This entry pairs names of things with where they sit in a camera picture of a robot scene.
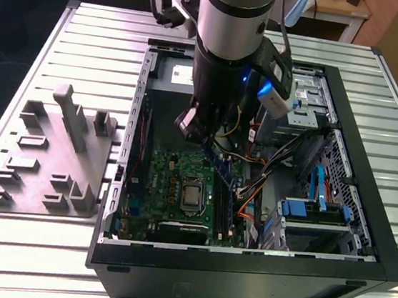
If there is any black PC case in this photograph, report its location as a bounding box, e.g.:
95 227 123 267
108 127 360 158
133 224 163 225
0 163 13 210
81 34 398 298

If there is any yellow wire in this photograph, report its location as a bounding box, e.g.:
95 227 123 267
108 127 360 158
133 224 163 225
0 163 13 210
218 103 244 140

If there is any silver CPU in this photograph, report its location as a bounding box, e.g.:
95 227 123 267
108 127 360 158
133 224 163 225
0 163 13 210
181 184 203 207

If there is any black CPU socket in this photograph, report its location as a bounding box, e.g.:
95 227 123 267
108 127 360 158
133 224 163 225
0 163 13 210
176 174 209 219

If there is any orange wire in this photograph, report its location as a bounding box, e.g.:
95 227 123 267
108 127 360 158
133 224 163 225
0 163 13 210
237 191 263 222

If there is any red wire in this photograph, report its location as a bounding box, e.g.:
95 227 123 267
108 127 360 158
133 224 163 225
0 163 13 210
131 108 152 183

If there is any grey power supply unit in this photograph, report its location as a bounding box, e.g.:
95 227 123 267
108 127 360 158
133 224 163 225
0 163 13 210
140 54 219 157

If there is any metal drive cage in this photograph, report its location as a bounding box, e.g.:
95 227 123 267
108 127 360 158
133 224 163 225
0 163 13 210
257 64 344 154

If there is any green motherboard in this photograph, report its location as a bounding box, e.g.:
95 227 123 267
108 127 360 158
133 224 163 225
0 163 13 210
116 144 256 252

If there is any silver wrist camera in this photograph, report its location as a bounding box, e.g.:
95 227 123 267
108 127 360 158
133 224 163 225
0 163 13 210
254 54 301 122

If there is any black graphics card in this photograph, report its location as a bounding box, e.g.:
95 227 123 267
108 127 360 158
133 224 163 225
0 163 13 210
154 219 210 248

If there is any RAM stick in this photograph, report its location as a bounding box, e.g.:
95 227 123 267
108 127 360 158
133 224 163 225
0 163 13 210
197 139 239 190

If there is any blue flat data wire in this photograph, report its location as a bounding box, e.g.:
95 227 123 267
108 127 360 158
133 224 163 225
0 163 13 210
307 164 333 211

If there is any hard disk in blue carrier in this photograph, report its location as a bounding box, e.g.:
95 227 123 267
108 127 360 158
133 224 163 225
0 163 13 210
282 198 354 228

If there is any black camera cable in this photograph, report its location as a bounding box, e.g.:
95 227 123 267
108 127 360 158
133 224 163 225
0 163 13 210
273 0 300 58
144 0 189 30

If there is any grey parts rack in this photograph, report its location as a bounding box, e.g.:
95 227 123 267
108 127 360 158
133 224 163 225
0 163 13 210
0 75 127 227

